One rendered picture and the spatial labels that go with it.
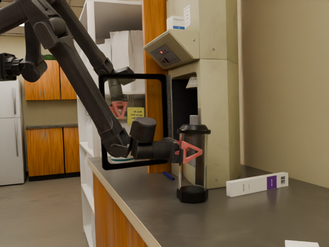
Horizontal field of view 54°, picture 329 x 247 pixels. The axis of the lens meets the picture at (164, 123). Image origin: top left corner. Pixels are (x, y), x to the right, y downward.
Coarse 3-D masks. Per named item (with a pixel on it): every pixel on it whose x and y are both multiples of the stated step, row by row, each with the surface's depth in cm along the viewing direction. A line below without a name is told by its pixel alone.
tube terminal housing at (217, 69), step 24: (168, 0) 139; (192, 0) 117; (216, 0) 115; (192, 24) 118; (216, 24) 116; (216, 48) 116; (168, 72) 144; (192, 72) 120; (216, 72) 116; (216, 96) 117; (216, 120) 117; (216, 144) 117; (216, 168) 118
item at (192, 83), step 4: (192, 76) 127; (196, 76) 125; (192, 80) 126; (196, 80) 125; (188, 84) 128; (192, 84) 125; (196, 84) 124; (188, 88) 134; (192, 88) 137; (196, 88) 138
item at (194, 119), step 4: (192, 116) 101; (196, 116) 101; (192, 120) 102; (196, 120) 102; (184, 124) 102; (188, 124) 102; (192, 124) 102; (196, 124) 102; (200, 124) 103; (204, 124) 103; (180, 128) 102; (184, 128) 100; (188, 128) 99; (192, 128) 99; (196, 128) 99; (200, 128) 99; (204, 128) 100
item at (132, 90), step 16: (112, 80) 132; (128, 80) 135; (144, 80) 138; (112, 96) 132; (128, 96) 135; (144, 96) 138; (160, 96) 141; (112, 112) 132; (128, 112) 135; (144, 112) 138; (160, 112) 142; (128, 128) 136; (160, 128) 142; (112, 160) 133; (128, 160) 136; (144, 160) 139
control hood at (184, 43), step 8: (168, 32) 110; (176, 32) 110; (184, 32) 111; (192, 32) 112; (152, 40) 127; (160, 40) 120; (168, 40) 115; (176, 40) 111; (184, 40) 111; (192, 40) 113; (144, 48) 138; (152, 48) 132; (176, 48) 116; (184, 48) 112; (192, 48) 113; (152, 56) 139; (184, 56) 117; (192, 56) 113; (160, 64) 140; (176, 64) 128
